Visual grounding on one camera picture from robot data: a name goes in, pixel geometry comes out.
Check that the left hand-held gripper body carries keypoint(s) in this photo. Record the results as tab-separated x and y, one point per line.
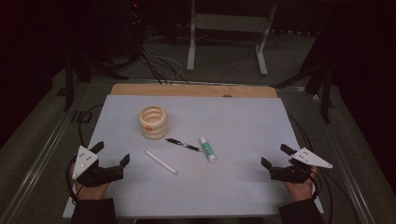
102	175

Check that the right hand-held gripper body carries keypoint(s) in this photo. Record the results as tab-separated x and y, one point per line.
289	174

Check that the white pen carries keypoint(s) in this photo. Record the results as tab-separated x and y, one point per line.
161	162

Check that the cream ringed pen holder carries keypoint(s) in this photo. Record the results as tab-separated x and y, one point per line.
155	131

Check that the white green glue stick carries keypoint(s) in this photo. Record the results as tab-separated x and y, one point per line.
208	150

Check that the black pen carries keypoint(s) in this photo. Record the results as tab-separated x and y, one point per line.
183	145

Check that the person's right hand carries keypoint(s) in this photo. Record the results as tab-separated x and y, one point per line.
300	190

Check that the person's left hand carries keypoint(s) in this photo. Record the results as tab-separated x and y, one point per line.
91	193

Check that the white table mat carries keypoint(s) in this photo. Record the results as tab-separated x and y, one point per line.
233	124

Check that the black tripod stand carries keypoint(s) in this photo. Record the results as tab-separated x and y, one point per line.
69	87
326	99

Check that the wooden table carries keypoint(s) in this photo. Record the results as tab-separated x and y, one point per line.
186	90

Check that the dark equipment rack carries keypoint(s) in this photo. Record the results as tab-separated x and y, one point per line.
134	25

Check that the white metal stand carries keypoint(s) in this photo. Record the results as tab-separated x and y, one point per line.
230	23

